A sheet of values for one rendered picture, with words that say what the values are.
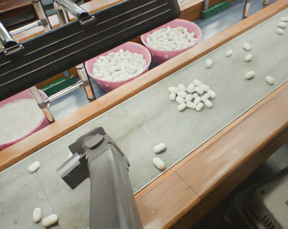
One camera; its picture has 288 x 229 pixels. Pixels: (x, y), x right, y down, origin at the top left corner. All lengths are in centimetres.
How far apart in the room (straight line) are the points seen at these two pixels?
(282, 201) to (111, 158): 72
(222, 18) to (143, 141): 93
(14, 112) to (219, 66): 79
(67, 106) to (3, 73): 52
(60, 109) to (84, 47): 51
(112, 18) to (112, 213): 40
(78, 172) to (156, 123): 33
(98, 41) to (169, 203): 40
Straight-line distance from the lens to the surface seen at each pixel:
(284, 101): 87
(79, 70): 77
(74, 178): 54
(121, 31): 55
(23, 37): 136
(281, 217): 98
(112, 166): 39
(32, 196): 74
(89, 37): 53
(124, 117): 80
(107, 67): 103
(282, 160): 169
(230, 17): 148
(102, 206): 32
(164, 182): 63
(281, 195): 101
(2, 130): 95
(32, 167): 76
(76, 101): 101
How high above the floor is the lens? 133
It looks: 48 degrees down
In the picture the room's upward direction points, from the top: 8 degrees counter-clockwise
